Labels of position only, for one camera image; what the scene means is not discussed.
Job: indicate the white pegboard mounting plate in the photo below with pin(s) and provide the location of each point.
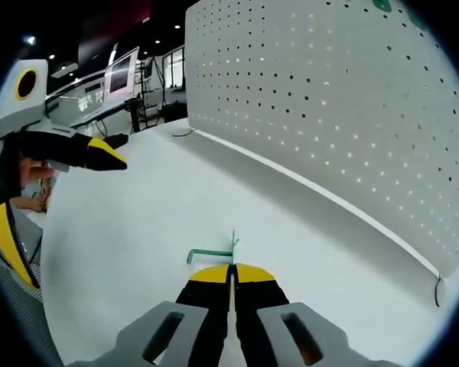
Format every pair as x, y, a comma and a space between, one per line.
329, 114

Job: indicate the large dark red screen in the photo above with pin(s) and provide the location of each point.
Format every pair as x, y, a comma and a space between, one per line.
141, 9

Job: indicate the group of ceiling spotlights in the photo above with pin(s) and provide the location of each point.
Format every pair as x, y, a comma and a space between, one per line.
157, 41

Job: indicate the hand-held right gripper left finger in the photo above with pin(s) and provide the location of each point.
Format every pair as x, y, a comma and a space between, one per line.
210, 325

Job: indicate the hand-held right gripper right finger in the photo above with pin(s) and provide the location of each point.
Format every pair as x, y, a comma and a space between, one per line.
256, 325

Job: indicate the white laptop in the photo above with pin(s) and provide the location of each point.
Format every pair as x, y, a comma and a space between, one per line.
119, 74

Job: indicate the person's left hand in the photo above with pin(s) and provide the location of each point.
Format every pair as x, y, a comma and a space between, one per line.
38, 170

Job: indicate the black rounded object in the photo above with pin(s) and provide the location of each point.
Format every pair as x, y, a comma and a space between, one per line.
116, 140

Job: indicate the round pegboard foot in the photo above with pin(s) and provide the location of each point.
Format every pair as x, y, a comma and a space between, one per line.
183, 134
437, 294

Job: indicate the black laptop stand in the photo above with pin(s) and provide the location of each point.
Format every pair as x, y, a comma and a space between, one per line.
135, 114

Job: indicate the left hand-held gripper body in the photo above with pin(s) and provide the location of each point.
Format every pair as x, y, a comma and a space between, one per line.
7, 111

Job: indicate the dark equipment cabinet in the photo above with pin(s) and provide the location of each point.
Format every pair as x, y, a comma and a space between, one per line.
174, 112

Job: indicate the grey mesh office chair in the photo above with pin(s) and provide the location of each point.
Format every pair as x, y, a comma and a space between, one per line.
27, 329

